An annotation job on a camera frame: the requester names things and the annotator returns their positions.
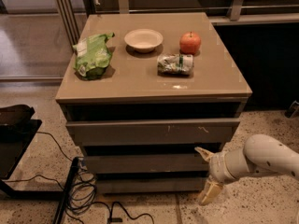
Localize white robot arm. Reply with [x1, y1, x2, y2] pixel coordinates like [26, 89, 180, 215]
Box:
[195, 134, 299, 205]

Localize white paper bowl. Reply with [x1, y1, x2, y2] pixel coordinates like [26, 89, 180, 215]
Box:
[124, 29, 164, 53]

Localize green chip bag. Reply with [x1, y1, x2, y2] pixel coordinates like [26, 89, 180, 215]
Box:
[73, 33, 115, 80]

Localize metal railing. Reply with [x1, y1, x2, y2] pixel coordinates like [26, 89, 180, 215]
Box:
[55, 0, 299, 42]

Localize crushed green white can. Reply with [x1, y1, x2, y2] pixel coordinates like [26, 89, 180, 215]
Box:
[157, 54, 193, 76]

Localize black chair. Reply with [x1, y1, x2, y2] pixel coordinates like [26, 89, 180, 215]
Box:
[0, 105, 63, 201]

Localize black power strip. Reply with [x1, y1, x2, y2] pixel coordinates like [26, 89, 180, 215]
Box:
[51, 157, 78, 224]

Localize black object at right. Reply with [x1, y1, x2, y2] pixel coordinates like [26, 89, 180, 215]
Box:
[284, 101, 299, 119]

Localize grey drawer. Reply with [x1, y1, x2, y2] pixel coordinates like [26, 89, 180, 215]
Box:
[66, 119, 240, 147]
[96, 177, 206, 194]
[84, 153, 208, 174]

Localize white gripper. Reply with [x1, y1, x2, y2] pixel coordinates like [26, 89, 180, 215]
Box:
[195, 147, 232, 205]

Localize black cable bundle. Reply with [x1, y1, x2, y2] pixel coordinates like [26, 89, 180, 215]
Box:
[3, 131, 155, 224]

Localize grey drawer cabinet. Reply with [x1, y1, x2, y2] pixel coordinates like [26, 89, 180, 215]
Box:
[56, 13, 251, 181]

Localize red apple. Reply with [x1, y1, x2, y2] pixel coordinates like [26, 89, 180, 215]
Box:
[179, 32, 201, 55]

